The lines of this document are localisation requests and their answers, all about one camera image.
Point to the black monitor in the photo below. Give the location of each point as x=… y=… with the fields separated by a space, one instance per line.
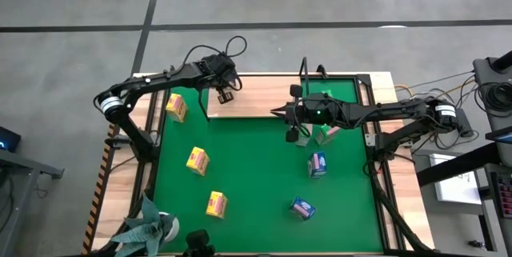
x=8 y=139

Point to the backlit keyboard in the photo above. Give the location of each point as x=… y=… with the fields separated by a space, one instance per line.
x=505 y=193

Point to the grey metal desk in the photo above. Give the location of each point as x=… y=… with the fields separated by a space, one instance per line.
x=32 y=165

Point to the person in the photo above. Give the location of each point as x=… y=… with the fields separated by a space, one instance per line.
x=198 y=243

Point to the black stand leg beam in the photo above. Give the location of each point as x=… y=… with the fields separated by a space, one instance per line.
x=460 y=165

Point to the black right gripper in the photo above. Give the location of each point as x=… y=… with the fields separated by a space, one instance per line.
x=320 y=111

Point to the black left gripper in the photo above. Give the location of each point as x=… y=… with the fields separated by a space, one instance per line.
x=220 y=71

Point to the black power adapter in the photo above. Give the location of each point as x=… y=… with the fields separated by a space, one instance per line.
x=466 y=127

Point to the black camera stand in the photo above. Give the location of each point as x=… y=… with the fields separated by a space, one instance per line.
x=490 y=71

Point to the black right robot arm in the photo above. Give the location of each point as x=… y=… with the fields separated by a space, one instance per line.
x=392 y=109

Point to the green table mat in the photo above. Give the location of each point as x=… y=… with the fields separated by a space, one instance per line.
x=260 y=217

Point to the yellow black hazard tape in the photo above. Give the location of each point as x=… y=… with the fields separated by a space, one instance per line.
x=96 y=201

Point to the black metal table frame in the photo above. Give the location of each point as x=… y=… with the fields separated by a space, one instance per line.
x=363 y=79

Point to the white paper sheet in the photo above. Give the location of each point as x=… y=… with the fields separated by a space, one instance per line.
x=456 y=189

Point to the blue Frosted Flakes cereal box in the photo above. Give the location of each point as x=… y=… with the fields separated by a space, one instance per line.
x=302 y=208
x=317 y=165

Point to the artificial green plant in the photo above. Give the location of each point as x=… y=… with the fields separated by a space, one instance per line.
x=144 y=229

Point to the white plant pot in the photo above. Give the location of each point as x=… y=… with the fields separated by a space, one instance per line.
x=173 y=229

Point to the silver mounting bracket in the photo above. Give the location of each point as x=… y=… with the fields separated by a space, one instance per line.
x=370 y=139

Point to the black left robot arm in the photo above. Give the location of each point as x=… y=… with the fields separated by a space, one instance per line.
x=160 y=80

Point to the small black plug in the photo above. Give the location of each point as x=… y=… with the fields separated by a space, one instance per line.
x=476 y=244

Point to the wooden shelf with black frame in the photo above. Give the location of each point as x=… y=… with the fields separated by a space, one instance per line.
x=256 y=97

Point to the yellow Pops cereal box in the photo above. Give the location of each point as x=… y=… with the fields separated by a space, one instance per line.
x=197 y=161
x=216 y=204
x=176 y=107

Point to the black laptop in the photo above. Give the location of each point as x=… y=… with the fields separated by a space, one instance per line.
x=500 y=137

